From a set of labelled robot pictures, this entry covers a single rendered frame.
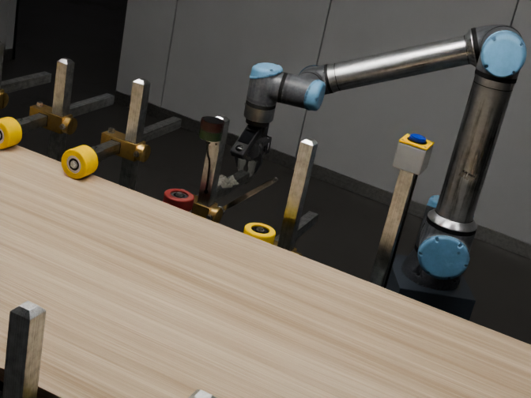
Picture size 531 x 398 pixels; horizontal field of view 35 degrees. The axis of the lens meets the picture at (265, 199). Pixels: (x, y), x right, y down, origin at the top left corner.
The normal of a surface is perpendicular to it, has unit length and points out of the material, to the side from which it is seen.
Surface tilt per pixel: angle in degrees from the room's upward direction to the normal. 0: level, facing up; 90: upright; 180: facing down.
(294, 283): 0
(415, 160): 90
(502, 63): 83
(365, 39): 90
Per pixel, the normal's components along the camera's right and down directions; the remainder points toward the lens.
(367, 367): 0.19, -0.90
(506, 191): -0.47, 0.26
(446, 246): -0.23, 0.42
